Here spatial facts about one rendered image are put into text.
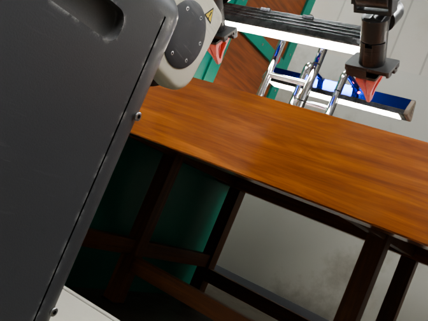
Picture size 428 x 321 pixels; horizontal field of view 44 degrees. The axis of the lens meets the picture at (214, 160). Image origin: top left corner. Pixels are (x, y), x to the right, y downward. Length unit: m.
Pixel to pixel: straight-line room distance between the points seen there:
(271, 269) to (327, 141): 2.17
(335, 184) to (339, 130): 0.11
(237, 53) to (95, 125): 1.92
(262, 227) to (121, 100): 2.81
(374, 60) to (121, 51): 0.79
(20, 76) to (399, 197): 0.80
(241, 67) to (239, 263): 1.35
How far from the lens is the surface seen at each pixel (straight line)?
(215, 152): 1.23
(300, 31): 1.60
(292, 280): 3.20
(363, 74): 1.22
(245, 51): 2.44
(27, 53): 0.43
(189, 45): 0.84
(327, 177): 1.11
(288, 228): 3.23
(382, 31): 1.18
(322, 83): 2.17
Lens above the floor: 0.52
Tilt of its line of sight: 3 degrees up
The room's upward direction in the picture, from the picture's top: 23 degrees clockwise
